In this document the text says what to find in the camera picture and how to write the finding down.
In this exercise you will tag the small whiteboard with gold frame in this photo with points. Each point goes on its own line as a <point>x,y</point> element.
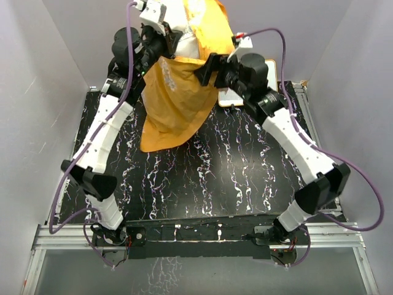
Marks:
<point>228,98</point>

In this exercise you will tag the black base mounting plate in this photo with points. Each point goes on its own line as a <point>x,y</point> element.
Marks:
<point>199,238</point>

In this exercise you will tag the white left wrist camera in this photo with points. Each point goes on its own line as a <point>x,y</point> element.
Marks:
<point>153,14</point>

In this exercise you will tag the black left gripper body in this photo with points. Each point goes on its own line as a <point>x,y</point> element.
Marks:
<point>155,46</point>

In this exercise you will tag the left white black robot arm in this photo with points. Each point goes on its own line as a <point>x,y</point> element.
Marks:
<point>134,53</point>

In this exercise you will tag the white pillow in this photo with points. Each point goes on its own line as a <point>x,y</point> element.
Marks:
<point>185,16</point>

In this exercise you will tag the orange pillowcase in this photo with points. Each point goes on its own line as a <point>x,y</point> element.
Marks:
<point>175,102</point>

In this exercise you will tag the aluminium frame rail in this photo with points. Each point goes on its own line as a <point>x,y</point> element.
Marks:
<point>187,210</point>

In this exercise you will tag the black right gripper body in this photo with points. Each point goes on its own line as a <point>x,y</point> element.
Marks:
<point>231,77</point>

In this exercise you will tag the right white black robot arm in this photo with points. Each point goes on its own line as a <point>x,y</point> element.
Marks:
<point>324,179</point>

